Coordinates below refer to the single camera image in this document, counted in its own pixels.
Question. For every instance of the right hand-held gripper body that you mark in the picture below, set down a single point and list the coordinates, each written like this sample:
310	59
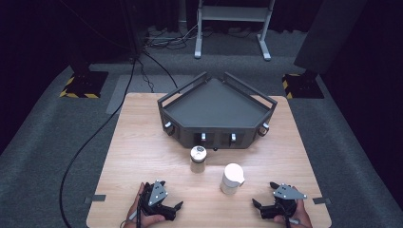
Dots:
287	192

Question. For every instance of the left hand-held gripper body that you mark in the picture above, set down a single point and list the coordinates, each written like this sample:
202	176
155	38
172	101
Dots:
157	193

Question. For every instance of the white-lid spice jar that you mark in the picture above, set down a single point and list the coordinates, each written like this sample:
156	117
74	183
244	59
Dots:
233	174

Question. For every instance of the silver-lid glass spice jar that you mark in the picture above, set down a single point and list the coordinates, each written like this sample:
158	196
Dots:
198	154

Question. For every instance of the dark grey corner shelf rack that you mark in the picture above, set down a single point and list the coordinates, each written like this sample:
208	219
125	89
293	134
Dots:
215	101

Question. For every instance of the person's left hand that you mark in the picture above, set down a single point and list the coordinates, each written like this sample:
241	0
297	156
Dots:
134	210

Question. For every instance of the person's right hand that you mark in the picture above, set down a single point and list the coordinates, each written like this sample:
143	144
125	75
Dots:
302	218

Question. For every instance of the grey tape piece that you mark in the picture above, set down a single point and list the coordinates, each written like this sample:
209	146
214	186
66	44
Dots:
95	198
322	200

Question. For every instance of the black base with hazard stripes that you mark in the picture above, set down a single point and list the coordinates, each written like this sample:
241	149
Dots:
304	87
88	84

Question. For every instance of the dark grey panel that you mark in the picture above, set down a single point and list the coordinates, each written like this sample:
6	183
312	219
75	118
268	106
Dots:
329	34

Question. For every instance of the grey metal stand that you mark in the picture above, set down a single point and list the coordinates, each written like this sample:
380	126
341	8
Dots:
233	13

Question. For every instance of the black stand post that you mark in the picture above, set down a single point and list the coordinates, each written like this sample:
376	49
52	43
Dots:
134	31

